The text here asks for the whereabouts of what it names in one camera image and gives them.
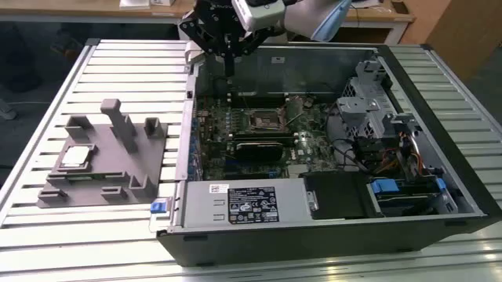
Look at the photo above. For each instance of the silver CPU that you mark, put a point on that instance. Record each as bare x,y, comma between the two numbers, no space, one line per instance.
77,155

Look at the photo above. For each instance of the blue plastic clip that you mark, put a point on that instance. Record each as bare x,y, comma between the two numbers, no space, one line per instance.
440,184

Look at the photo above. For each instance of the grey case latch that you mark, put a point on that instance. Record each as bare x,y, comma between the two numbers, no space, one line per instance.
193,53

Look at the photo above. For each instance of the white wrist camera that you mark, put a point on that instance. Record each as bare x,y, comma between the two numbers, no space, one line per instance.
260,14

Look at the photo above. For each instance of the grey power supply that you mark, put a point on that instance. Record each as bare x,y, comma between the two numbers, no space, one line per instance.
200,211

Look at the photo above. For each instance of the green RAM stick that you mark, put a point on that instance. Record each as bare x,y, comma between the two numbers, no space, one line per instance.
98,177

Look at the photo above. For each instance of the wooden desk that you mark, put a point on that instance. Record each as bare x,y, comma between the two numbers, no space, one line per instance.
98,11

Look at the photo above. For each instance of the small black device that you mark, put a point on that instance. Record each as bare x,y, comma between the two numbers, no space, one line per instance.
400,7

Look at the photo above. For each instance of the wooden cabinet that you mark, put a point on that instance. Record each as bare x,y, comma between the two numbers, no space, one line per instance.
463,35

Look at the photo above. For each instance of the black graphics card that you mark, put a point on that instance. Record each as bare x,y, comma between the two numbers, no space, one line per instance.
260,153

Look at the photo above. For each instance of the metal drive cage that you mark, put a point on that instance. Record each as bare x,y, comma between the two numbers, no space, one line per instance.
354,107

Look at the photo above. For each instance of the small white box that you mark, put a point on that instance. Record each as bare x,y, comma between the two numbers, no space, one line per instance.
164,2

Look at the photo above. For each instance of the green motherboard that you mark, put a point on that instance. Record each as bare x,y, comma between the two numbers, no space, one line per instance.
314,147

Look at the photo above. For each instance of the black plastic shroud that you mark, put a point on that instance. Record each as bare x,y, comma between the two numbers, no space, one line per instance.
341,196

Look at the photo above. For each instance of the blue disk carrier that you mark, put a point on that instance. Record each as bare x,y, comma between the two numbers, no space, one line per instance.
382,186

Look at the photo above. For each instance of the grey parts rack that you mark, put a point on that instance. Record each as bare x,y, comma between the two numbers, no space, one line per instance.
114,164

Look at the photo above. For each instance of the CPU socket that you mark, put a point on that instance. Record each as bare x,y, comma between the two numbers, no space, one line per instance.
266,120

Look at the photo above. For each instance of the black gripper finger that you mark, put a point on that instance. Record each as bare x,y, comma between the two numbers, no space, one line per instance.
244,48
189,29

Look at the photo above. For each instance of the black PC case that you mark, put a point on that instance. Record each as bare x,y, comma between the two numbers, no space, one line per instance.
274,246

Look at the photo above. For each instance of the blue case latch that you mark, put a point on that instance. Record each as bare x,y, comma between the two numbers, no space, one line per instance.
160,206

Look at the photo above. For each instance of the silver chipset heatsink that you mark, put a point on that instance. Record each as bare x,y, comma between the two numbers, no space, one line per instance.
300,170

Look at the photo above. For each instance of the grey stand foot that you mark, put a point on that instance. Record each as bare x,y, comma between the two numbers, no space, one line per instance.
7,111

